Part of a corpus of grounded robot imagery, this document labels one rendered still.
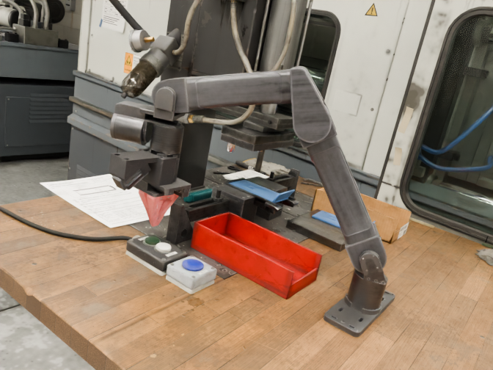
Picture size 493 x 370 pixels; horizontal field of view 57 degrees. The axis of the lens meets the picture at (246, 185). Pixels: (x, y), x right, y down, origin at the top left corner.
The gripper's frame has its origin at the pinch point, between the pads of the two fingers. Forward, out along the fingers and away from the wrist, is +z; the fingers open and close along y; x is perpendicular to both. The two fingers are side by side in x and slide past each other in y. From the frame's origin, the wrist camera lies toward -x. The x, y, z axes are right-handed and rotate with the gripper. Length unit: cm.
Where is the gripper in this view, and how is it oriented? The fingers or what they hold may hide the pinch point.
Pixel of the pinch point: (155, 222)
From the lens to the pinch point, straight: 91.6
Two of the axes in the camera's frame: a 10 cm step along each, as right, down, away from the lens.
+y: 7.7, 3.3, -5.4
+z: -1.9, 9.3, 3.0
